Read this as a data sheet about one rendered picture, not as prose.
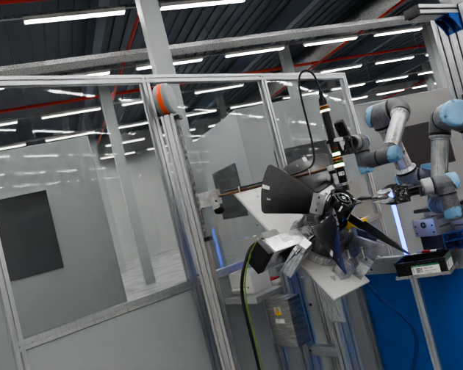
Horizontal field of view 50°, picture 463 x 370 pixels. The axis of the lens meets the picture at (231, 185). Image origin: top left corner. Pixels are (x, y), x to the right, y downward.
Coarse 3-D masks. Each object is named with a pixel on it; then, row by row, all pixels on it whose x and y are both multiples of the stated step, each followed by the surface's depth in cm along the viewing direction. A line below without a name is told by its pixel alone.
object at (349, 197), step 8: (336, 192) 215; (344, 192) 216; (328, 200) 213; (336, 200) 209; (344, 200) 211; (352, 200) 214; (328, 208) 212; (336, 208) 210; (344, 208) 209; (352, 208) 210; (320, 216) 215; (328, 216) 215; (344, 216) 211; (344, 224) 216
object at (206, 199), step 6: (198, 192) 238; (204, 192) 235; (210, 192) 234; (216, 192) 234; (198, 198) 235; (204, 198) 235; (210, 198) 234; (216, 198) 233; (198, 204) 237; (204, 204) 235; (210, 204) 234; (216, 204) 236
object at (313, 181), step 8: (296, 160) 240; (312, 160) 237; (320, 160) 236; (328, 160) 236; (288, 168) 237; (296, 168) 236; (304, 168) 235; (312, 168) 233; (320, 168) 232; (304, 176) 232; (312, 176) 230; (320, 176) 229; (328, 176) 227; (312, 184) 228; (320, 184) 226; (328, 184) 224
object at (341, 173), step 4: (320, 92) 224; (320, 96) 224; (320, 100) 223; (324, 100) 223; (320, 104) 223; (324, 104) 226; (336, 168) 223; (340, 168) 222; (340, 172) 221; (344, 172) 222; (340, 176) 222; (344, 176) 221; (340, 180) 222; (344, 180) 221; (344, 188) 222
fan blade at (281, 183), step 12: (276, 168) 213; (264, 180) 209; (276, 180) 210; (288, 180) 212; (264, 192) 207; (276, 192) 208; (288, 192) 210; (300, 192) 211; (312, 192) 213; (264, 204) 205; (276, 204) 207; (288, 204) 209; (300, 204) 211
